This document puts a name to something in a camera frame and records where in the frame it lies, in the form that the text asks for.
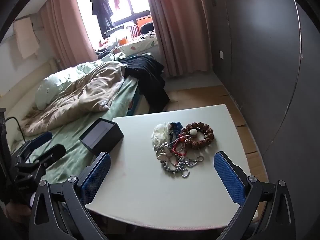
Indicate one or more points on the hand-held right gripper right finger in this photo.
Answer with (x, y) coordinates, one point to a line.
(228, 177)

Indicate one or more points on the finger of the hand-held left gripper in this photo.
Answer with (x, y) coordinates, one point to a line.
(53, 152)
(41, 138)

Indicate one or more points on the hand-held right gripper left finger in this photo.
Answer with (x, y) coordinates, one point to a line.
(96, 177)

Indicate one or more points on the black jewelry box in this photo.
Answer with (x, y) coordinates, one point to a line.
(105, 136)

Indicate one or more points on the white fabric flower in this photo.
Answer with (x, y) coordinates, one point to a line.
(160, 132)

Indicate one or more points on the green bed sheet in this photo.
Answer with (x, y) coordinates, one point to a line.
(72, 152)

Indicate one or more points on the beige duvet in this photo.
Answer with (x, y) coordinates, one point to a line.
(75, 102)

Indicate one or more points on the pale green pillow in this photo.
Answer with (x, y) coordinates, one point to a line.
(50, 87)

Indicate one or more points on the cardboard floor sheet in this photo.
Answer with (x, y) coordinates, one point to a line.
(200, 97)

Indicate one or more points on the beige hanging towel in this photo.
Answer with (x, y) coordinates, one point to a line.
(26, 38)

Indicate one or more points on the pink curtain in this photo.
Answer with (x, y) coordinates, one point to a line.
(177, 30)
(67, 30)

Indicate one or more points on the black clothing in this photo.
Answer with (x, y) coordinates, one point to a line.
(147, 75)

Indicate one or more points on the dark grey wardrobe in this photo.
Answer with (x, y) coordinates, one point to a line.
(262, 67)

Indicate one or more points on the hanging black clothes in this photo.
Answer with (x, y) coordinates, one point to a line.
(102, 10)

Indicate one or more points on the black bag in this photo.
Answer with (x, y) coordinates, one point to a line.
(147, 28)

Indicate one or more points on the orange box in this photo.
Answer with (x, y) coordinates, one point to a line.
(145, 20)

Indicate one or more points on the white wall switch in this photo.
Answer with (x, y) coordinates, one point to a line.
(221, 55)

